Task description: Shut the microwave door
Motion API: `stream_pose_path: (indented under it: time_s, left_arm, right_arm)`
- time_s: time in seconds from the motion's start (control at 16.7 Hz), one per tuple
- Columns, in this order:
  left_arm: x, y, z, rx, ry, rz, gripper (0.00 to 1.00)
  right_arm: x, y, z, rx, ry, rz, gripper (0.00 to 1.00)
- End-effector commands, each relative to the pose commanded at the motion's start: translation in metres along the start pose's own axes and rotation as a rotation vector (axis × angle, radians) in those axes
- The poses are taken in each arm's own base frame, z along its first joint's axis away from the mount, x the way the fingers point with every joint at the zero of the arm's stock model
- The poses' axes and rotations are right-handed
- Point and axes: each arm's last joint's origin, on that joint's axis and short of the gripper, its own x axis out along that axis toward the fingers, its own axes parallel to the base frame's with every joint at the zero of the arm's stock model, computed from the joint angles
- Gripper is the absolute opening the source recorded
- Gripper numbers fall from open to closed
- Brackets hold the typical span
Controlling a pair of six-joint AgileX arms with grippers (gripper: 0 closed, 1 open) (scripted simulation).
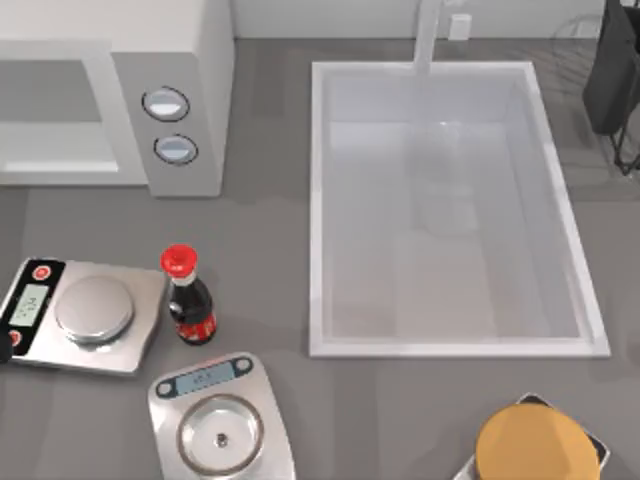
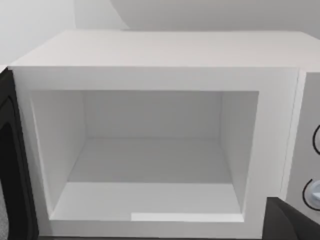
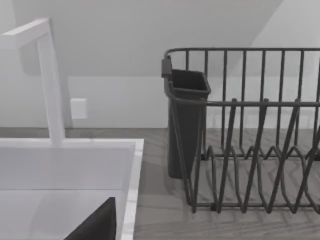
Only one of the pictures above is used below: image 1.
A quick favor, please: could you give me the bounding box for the white sink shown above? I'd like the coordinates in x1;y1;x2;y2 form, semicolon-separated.
307;60;612;360

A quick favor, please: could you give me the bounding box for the dark bottle with red cap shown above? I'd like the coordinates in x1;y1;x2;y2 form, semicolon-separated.
159;243;219;347

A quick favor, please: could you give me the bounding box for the round microwave knob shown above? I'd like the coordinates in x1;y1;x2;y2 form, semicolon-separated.
141;85;191;122
152;133;200;166

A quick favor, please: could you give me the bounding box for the silver scale with blue display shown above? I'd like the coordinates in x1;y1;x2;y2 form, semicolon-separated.
146;351;297;480

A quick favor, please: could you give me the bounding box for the tall white tap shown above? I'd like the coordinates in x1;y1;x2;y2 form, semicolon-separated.
411;0;466;77

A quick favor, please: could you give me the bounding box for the silver scale with black panel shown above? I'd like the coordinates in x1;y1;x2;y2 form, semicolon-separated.
0;256;168;377

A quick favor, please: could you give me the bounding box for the pale microwave oven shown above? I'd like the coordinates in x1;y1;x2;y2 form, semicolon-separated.
0;38;236;200

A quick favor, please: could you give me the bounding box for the scale with orange round plate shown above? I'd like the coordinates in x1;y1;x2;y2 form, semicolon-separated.
452;391;612;480

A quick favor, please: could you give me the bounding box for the white wall socket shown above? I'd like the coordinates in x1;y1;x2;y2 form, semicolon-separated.
448;13;473;42

